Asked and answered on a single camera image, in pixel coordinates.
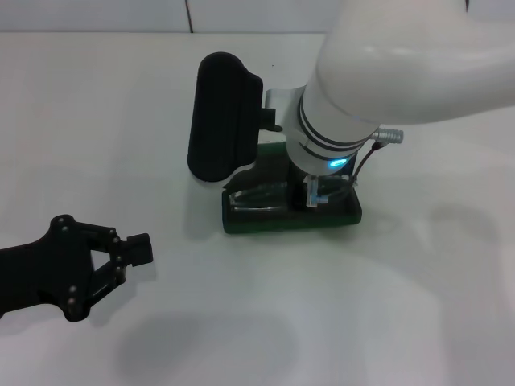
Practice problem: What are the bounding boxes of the silver right camera bracket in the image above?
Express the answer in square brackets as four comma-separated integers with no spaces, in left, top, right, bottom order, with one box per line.
[263,88,307,142]

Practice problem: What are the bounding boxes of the green glasses case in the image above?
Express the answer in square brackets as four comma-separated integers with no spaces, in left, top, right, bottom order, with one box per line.
[220,140,363,236]

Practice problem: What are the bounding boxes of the grey right gripper cable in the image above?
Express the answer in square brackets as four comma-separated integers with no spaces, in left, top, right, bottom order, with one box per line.
[348,127,406,189]

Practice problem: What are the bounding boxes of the clear plastic glasses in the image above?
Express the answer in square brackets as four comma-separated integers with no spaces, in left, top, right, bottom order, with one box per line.
[229,176,355,214]

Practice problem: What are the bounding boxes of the silver right gripper connector stub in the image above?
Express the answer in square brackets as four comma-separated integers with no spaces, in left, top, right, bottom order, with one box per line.
[305,175,330,208]

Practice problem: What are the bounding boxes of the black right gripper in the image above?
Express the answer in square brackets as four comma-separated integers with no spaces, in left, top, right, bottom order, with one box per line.
[287,160,311,212]

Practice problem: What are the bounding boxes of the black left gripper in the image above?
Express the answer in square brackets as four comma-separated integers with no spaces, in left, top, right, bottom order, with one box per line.
[0,215,154,322]

